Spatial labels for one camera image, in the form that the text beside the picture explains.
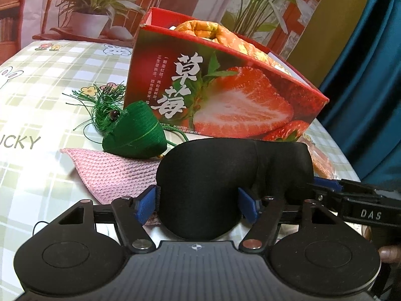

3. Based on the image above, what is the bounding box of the red strawberry print cardboard box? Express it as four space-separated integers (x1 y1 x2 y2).
128 7 329 141

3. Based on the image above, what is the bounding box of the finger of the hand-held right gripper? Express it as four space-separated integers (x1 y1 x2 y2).
309 177 345 214

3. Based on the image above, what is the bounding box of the orange quilted cloth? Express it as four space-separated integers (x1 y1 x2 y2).
174 20 295 76

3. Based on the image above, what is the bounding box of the pink knitted cloth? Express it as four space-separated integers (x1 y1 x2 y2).
59 147 163 226

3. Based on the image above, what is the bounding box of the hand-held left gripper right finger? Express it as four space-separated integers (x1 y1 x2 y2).
238 188 342 253

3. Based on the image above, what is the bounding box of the person's right hand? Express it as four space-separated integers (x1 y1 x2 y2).
364 226 401 263

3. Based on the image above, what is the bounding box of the black eye mask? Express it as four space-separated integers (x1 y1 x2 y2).
156 140 315 240

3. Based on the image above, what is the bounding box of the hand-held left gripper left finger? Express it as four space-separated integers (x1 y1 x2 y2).
58 185 157 253

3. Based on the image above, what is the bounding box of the green tasselled zongzi sachet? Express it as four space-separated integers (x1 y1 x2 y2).
63 83 201 158

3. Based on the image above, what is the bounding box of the teal curtain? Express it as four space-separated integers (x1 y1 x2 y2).
316 0 401 189

